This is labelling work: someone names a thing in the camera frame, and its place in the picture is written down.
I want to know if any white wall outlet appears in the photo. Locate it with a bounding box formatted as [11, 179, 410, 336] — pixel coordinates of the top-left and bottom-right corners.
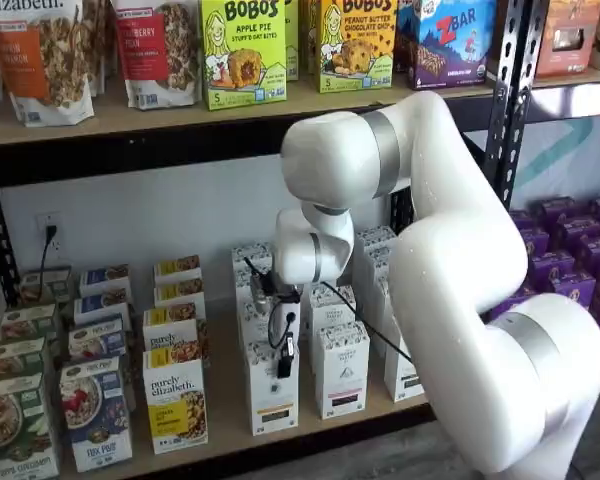
[34, 211, 65, 262]

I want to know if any white box herb print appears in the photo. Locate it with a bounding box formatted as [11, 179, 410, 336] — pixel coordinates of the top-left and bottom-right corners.
[382, 319, 427, 404]
[376, 273, 399, 331]
[353, 225, 400, 254]
[362, 247, 397, 281]

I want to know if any green Bobo's apple pie box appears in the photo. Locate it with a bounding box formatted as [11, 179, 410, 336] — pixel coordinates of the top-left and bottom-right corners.
[282, 0, 301, 82]
[201, 0, 288, 111]

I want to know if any white box pink strip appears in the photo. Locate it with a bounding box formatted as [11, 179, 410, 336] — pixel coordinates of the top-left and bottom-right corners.
[314, 322, 371, 421]
[307, 284, 359, 346]

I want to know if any wooden shelf board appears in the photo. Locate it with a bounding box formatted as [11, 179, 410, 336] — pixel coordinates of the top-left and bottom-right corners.
[0, 64, 499, 149]
[54, 279, 434, 476]
[527, 64, 600, 92]

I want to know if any black metal shelving rack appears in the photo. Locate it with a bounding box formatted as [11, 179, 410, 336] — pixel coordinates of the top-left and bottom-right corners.
[494, 0, 600, 211]
[0, 0, 531, 306]

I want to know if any orange label granola bag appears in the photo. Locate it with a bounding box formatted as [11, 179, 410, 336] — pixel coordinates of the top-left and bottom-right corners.
[0, 0, 97, 127]

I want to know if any red label granola bag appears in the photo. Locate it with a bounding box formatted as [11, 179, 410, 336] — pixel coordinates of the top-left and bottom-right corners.
[110, 0, 202, 110]

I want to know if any white granola bag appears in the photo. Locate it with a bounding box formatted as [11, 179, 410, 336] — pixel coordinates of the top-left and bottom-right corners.
[79, 0, 114, 97]

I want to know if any yellow Bobo's peanut butter box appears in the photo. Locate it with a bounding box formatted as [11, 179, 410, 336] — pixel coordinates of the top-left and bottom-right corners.
[319, 0, 397, 95]

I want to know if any green oatmeal box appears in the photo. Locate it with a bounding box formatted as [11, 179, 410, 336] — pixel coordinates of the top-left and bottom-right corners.
[17, 266, 75, 307]
[0, 336, 50, 387]
[0, 302, 62, 347]
[0, 372, 62, 477]

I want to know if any orange snack box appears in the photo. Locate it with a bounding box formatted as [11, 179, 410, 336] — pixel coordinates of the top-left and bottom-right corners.
[533, 0, 600, 80]

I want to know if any blue ZBar box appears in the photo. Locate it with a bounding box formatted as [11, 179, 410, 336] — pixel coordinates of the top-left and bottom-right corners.
[395, 0, 497, 92]

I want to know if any white backdrop sheet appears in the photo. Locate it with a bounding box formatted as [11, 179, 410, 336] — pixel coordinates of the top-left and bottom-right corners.
[508, 115, 600, 207]

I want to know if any black plug with cord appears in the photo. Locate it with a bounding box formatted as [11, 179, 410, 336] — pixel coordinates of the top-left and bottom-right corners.
[38, 224, 60, 301]

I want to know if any yellow Purely Elizabeth box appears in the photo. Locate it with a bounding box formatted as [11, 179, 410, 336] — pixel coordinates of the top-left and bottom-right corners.
[141, 304, 205, 352]
[141, 343, 210, 456]
[152, 253, 204, 290]
[152, 281, 207, 315]

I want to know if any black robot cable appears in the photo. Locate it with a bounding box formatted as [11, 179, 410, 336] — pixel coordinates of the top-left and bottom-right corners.
[243, 255, 415, 364]

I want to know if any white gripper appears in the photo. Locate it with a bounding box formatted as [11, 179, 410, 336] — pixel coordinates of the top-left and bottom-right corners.
[268, 295, 302, 361]

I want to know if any blue oatmeal box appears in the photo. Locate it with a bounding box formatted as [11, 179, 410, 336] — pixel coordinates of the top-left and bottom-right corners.
[67, 318, 132, 367]
[77, 263, 132, 300]
[72, 293, 134, 332]
[58, 356, 135, 474]

